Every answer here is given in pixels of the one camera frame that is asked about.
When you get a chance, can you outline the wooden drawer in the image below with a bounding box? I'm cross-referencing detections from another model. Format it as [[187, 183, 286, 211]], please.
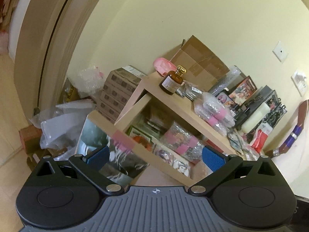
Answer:
[[87, 105, 227, 187]]

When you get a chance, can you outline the anime poster on drawer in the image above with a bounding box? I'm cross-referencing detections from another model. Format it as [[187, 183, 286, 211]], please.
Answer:
[[75, 119, 149, 188]]

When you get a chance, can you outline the red white snack pouch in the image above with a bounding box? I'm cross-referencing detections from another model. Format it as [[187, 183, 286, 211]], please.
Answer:
[[249, 123, 273, 153]]

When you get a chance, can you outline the white plastic bags pile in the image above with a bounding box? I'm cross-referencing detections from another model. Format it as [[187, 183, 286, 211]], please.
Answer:
[[30, 99, 95, 151]]

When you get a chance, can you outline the white cylindrical bottle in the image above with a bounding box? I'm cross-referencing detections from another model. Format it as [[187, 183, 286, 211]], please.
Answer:
[[241, 102, 270, 134]]

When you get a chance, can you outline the pink wrapped plastic packet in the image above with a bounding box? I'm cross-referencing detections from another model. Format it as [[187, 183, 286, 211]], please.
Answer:
[[193, 92, 235, 137]]

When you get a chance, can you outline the dark haired anime badge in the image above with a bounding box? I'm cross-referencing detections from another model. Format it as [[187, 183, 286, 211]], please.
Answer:
[[154, 148, 174, 165]]

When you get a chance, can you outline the anime badge box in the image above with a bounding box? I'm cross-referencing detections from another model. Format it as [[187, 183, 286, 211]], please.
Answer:
[[216, 91, 237, 111]]

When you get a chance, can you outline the red haired anime badge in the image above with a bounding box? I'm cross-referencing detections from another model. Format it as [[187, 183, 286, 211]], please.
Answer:
[[132, 136, 153, 152]]

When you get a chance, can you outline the brown purple prop sword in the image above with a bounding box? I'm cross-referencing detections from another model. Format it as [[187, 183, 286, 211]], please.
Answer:
[[265, 100, 308, 158]]

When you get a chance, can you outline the red anime poster card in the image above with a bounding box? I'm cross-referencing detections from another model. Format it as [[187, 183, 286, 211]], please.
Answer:
[[229, 76, 257, 106]]

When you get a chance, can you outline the wooden side table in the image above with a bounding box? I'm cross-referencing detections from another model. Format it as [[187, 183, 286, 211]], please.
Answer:
[[115, 72, 237, 154]]

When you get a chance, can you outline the bubble wrap roll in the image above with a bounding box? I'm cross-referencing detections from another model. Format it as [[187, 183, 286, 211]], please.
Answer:
[[208, 66, 241, 96]]

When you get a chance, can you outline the stack of brown cartons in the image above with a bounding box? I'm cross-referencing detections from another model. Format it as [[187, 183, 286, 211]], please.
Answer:
[[96, 66, 146, 123]]

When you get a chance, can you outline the brown cardboard box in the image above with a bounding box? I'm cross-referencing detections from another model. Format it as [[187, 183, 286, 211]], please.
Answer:
[[171, 36, 229, 91]]

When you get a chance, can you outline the amber bottle gold cap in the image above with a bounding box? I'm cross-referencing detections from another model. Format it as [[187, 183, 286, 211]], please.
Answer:
[[159, 66, 186, 95]]

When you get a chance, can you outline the pink plastic bag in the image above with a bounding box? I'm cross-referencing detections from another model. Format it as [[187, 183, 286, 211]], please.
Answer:
[[153, 58, 177, 77]]

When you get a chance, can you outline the white wall power socket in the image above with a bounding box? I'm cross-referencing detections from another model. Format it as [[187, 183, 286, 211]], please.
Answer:
[[291, 70, 308, 97]]

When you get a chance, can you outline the white wall switch plate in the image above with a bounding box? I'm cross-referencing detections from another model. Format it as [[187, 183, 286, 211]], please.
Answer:
[[272, 41, 288, 63]]

